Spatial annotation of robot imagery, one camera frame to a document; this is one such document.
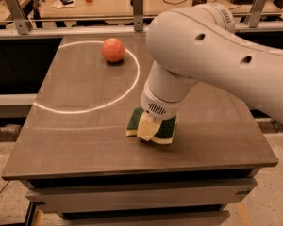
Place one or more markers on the white gripper with vent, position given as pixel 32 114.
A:
pixel 156 105

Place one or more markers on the green and yellow sponge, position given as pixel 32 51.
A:
pixel 163 136

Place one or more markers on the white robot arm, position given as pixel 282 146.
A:
pixel 198 43

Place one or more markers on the red apple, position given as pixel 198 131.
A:
pixel 113 50

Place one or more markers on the upper grey table drawer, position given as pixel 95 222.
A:
pixel 140 196

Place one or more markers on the grey table drawer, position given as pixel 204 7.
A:
pixel 140 196
pixel 209 218

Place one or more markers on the lower grey table drawer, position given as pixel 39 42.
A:
pixel 209 218

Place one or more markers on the middle grey metal bracket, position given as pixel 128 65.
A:
pixel 137 14

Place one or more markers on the grey metal bracket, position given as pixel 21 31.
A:
pixel 253 19
pixel 22 24
pixel 137 14

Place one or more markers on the left grey metal bracket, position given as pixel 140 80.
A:
pixel 22 24

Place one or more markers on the right grey metal bracket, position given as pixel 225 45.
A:
pixel 253 19

